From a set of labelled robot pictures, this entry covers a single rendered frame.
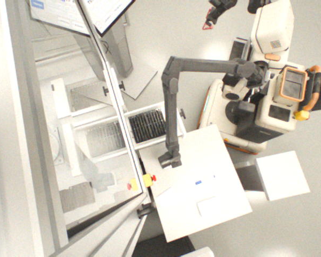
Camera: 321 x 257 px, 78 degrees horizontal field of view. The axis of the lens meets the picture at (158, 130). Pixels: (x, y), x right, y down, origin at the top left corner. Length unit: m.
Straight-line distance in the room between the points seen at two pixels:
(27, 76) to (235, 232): 2.22
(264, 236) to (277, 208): 0.31
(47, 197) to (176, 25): 2.81
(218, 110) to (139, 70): 1.04
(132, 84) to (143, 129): 1.17
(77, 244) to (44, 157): 0.08
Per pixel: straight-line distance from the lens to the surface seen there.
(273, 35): 1.14
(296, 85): 1.66
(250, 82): 1.18
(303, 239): 2.60
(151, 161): 1.37
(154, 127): 1.30
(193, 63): 0.94
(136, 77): 2.42
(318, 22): 3.59
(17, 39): 0.23
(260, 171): 1.53
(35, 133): 0.19
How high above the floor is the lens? 2.12
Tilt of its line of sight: 75 degrees down
